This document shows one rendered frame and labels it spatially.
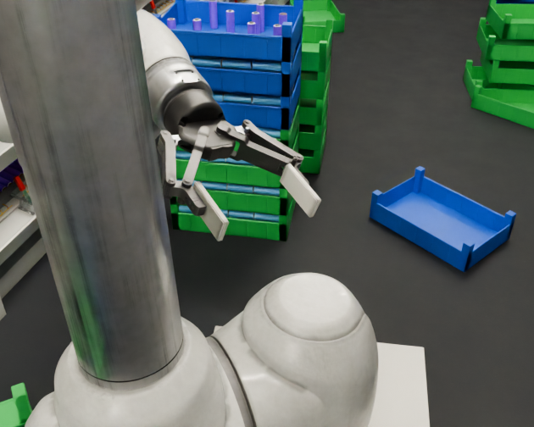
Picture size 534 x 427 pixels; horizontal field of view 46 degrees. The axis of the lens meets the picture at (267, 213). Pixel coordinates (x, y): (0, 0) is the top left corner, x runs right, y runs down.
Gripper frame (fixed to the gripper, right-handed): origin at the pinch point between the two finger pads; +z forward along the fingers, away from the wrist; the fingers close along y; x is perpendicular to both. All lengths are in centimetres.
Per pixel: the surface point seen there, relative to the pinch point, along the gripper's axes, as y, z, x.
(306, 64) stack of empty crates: 69, -68, 29
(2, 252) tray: -12, -55, 62
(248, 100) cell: 39, -52, 26
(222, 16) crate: 44, -75, 19
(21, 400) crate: -23, -12, 46
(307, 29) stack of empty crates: 81, -84, 29
